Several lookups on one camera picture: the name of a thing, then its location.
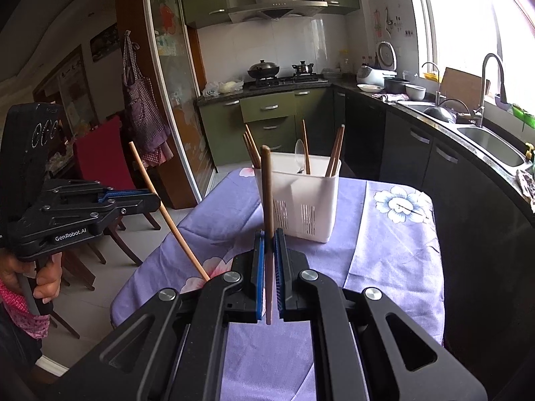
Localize purple floral tablecloth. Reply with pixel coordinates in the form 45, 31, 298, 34
111, 167, 444, 401

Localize steel sink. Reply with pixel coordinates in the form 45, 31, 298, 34
455, 124, 526, 168

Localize brown cutting board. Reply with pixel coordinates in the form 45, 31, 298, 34
440, 67, 491, 112

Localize black gas stove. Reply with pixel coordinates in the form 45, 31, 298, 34
243, 74, 331, 89

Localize black wok with lid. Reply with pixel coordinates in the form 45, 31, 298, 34
247, 59, 281, 81

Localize metal spoon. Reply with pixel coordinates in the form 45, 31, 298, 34
295, 139, 308, 175

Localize white rice cooker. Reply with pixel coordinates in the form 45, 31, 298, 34
356, 40, 398, 87

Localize green plastic container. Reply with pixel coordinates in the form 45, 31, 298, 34
511, 102, 535, 128

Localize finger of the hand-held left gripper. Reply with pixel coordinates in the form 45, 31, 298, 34
23, 194, 162, 239
42, 179, 157, 208

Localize patterned rag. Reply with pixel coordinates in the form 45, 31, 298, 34
515, 168, 535, 212

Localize person's left hand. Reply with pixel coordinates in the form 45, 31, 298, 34
0, 255, 64, 303

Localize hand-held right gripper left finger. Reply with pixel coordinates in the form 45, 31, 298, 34
45, 230, 268, 401

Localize wall poster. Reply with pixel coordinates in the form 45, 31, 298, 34
89, 23, 120, 62

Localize black base cabinets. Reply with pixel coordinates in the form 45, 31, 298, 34
332, 86, 535, 385

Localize green base cabinet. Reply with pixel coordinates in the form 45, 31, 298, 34
197, 87, 335, 170

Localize red chair cover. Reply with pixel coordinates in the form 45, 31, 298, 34
72, 116, 135, 195

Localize white plastic bag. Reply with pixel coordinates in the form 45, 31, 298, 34
203, 79, 245, 99

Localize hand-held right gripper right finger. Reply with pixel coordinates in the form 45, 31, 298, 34
274, 228, 488, 401

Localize person's left forearm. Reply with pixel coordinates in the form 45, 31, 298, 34
0, 278, 51, 339

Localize checkered apron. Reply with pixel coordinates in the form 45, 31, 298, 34
122, 30, 175, 168

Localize wooden chopstick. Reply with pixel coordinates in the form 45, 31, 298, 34
325, 127, 343, 177
243, 134, 259, 169
328, 124, 346, 177
128, 141, 211, 281
260, 145, 275, 326
302, 119, 311, 175
244, 124, 262, 170

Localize wooden chair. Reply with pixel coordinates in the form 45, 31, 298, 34
86, 192, 162, 268

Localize sliding glass door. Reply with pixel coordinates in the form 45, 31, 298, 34
140, 0, 219, 212

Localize dark domed lid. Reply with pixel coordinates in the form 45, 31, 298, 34
423, 99, 472, 125

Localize tall steel faucet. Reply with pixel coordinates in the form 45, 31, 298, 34
473, 52, 509, 128

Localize white plastic utensil holder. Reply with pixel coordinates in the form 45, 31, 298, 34
254, 151, 342, 244

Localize dark cooking pot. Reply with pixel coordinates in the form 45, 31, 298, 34
383, 77, 411, 95

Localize small steel faucet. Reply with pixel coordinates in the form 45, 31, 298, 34
421, 62, 442, 106

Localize kitchen window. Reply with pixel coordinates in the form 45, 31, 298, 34
412, 0, 535, 109

